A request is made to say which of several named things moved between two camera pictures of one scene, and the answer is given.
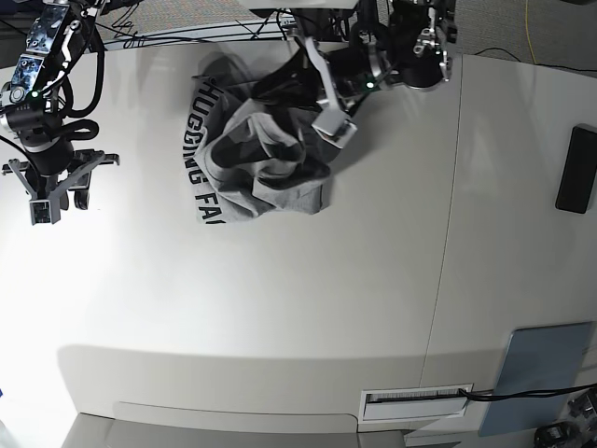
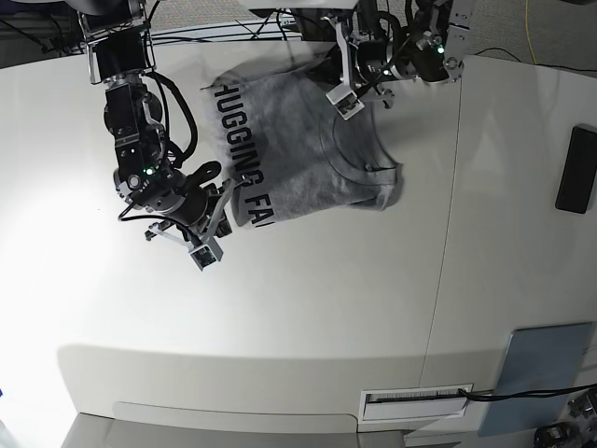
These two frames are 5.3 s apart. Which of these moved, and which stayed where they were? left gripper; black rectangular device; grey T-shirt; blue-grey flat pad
Moved: left gripper; grey T-shirt
Stayed: blue-grey flat pad; black rectangular device
